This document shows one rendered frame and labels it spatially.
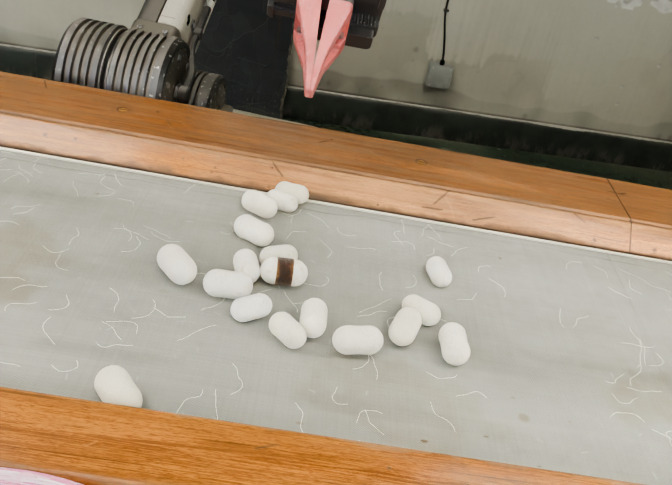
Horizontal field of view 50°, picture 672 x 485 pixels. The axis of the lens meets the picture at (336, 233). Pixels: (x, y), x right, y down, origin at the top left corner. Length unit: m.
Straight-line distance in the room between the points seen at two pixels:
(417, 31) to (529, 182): 1.87
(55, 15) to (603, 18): 1.86
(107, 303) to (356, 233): 0.23
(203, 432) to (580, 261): 0.41
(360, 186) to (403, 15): 1.92
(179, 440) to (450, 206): 0.38
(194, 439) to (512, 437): 0.21
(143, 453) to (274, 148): 0.38
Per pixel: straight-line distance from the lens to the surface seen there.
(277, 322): 0.50
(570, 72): 2.79
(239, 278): 0.53
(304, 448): 0.42
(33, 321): 0.52
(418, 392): 0.50
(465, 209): 0.70
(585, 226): 0.74
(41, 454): 0.41
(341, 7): 0.63
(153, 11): 0.91
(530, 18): 2.67
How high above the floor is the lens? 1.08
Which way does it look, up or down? 32 degrees down
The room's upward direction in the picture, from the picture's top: 12 degrees clockwise
